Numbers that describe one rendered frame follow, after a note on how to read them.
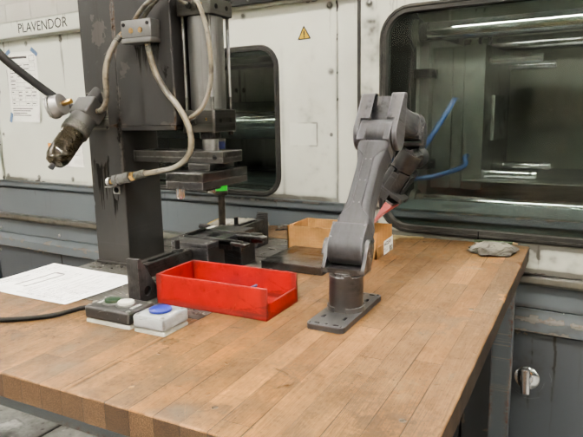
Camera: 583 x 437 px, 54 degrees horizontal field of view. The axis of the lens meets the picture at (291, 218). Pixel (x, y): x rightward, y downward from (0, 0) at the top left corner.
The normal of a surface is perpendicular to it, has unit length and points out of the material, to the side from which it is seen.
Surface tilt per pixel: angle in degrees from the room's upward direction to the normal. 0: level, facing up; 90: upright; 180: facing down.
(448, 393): 0
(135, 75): 90
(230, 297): 90
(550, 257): 90
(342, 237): 48
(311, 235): 90
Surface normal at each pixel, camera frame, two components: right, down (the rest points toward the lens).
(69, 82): -0.51, 0.17
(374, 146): -0.33, -0.53
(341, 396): -0.02, -0.98
